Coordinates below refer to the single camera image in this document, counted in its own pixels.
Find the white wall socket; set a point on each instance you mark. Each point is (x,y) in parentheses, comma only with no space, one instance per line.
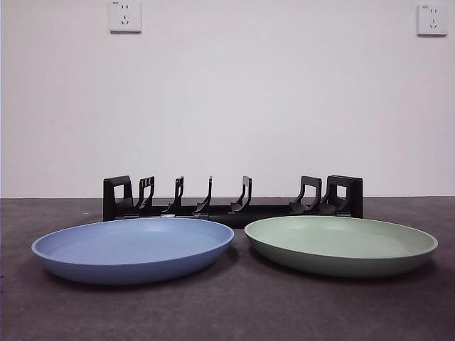
(125,17)
(432,20)

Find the blue round plate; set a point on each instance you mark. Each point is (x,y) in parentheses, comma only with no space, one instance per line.
(131,248)

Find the black plate rack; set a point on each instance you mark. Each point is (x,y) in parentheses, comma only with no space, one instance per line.
(108,199)

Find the green round plate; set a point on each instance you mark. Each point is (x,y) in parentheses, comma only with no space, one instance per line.
(337,245)

